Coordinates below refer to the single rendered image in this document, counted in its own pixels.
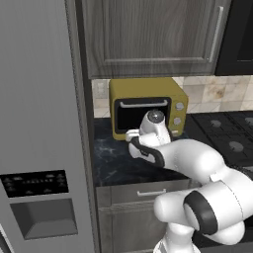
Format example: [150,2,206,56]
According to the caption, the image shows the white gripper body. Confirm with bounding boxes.
[125,128,141,143]

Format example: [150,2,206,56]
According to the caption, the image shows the grey fridge casing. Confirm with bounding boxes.
[64,0,101,253]

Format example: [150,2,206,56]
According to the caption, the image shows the grey fridge door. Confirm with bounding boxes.
[0,0,87,253]

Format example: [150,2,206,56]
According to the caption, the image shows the yellow toaster oven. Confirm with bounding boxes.
[109,77,190,142]

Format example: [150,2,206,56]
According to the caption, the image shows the grey wood drawer front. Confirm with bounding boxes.
[110,178,193,206]

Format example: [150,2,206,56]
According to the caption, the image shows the grey wood base cupboard door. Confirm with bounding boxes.
[98,201,173,253]

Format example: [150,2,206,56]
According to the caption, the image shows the black gas hob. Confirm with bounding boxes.
[190,111,253,173]

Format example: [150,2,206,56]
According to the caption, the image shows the black microwave oven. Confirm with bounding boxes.
[214,0,253,77]

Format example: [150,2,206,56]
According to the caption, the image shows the silver toaster oven handle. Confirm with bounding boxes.
[119,100,169,110]

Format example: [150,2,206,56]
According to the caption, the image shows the silver drawer handle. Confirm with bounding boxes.
[135,188,168,198]

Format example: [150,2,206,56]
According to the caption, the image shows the grey wood wall cupboard door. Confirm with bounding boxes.
[81,0,232,79]

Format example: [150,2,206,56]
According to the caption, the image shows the silver cupboard door handle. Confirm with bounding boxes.
[208,5,225,64]

